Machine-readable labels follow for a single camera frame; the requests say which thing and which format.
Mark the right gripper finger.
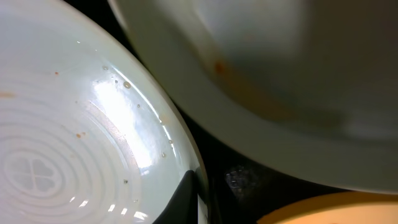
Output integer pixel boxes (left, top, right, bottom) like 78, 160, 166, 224
153, 170, 198, 224

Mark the pale blue plate front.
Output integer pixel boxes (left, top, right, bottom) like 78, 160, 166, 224
1, 0, 210, 224

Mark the pale blue plate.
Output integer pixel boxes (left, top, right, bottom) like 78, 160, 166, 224
109, 0, 397, 194
1, 0, 210, 224

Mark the pale blue plate back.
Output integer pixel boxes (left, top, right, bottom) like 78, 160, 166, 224
109, 0, 397, 194

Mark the round black serving tray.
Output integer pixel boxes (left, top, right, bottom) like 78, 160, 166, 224
62, 0, 349, 224

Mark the yellow plate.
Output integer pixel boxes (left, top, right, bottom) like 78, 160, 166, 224
257, 192, 397, 224

